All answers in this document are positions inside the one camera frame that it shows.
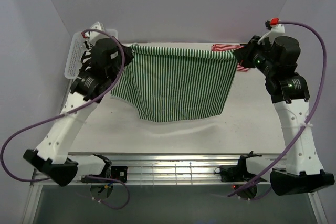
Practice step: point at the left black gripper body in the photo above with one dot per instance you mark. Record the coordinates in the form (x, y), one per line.
(127, 57)

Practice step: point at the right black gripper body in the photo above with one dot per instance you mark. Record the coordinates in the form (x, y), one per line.
(254, 49)

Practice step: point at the red striped tank top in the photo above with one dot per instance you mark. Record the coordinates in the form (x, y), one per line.
(229, 48)

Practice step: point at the green striped tank top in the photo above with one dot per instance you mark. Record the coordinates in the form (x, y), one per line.
(168, 84)

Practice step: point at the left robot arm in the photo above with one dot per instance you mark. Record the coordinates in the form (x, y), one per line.
(100, 72)

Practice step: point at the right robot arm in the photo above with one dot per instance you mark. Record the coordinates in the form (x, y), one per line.
(297, 169)

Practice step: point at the black white striped tank top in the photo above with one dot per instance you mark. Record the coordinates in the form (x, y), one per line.
(86, 58)

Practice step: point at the white plastic basket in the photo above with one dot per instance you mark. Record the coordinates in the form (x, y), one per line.
(80, 43)

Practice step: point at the aluminium rail frame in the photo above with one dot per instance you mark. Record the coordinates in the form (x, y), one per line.
(152, 151)

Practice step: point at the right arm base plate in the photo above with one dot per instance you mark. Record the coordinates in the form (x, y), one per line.
(238, 172)

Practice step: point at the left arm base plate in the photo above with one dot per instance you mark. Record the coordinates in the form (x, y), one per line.
(114, 172)

